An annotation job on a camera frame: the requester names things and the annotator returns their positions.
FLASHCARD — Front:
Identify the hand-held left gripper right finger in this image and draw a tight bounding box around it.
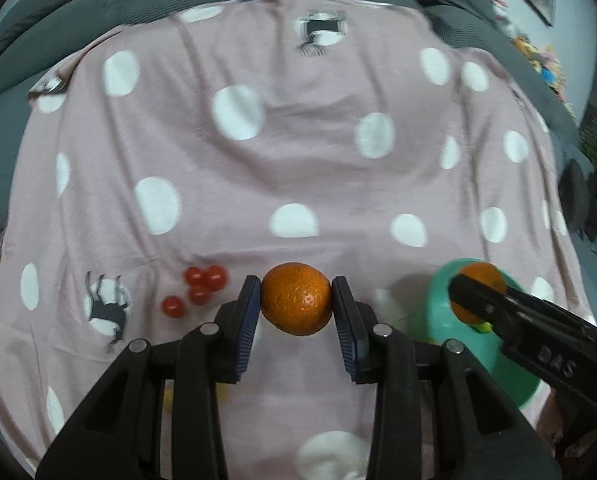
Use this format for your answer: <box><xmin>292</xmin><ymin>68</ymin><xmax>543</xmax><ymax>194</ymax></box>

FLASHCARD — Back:
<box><xmin>331</xmin><ymin>275</ymin><xmax>564</xmax><ymax>480</ymax></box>

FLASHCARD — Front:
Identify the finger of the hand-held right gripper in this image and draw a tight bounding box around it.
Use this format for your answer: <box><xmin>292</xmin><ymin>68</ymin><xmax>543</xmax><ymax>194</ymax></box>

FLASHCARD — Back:
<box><xmin>449</xmin><ymin>272</ymin><xmax>526</xmax><ymax>343</ymax></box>

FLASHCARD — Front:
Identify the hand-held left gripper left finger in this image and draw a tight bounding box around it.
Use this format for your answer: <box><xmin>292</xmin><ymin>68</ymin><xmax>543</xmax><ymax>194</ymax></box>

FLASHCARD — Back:
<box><xmin>36</xmin><ymin>275</ymin><xmax>262</xmax><ymax>480</ymax></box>

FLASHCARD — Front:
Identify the small orange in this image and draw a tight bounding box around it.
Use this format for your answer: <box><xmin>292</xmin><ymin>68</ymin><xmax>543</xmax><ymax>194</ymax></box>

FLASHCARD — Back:
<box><xmin>452</xmin><ymin>263</ymin><xmax>508</xmax><ymax>325</ymax></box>

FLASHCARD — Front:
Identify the green plastic bowl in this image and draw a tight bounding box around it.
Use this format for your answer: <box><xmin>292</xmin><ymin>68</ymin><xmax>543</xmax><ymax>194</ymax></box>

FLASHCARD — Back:
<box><xmin>425</xmin><ymin>258</ymin><xmax>542</xmax><ymax>409</ymax></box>

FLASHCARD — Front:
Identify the large orange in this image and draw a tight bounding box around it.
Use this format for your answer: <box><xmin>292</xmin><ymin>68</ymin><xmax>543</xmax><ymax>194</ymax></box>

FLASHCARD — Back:
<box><xmin>261</xmin><ymin>262</ymin><xmax>332</xmax><ymax>336</ymax></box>

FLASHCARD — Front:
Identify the yellow fruit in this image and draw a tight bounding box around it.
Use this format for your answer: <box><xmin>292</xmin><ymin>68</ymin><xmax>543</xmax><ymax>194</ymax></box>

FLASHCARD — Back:
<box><xmin>162</xmin><ymin>382</ymin><xmax>232</xmax><ymax>413</ymax></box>

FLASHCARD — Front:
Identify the black chair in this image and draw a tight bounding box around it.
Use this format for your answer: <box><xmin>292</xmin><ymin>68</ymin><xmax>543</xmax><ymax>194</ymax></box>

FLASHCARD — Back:
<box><xmin>558</xmin><ymin>160</ymin><xmax>597</xmax><ymax>266</ymax></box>

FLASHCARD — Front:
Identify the pink polka dot blanket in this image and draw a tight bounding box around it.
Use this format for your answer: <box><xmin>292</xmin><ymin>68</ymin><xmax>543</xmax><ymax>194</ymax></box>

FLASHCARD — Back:
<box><xmin>0</xmin><ymin>0</ymin><xmax>597</xmax><ymax>480</ymax></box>

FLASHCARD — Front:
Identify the pile of colourful toys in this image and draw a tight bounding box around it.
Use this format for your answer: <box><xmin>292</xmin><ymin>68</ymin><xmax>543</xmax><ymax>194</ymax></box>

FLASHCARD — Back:
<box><xmin>491</xmin><ymin>0</ymin><xmax>571</xmax><ymax>108</ymax></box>

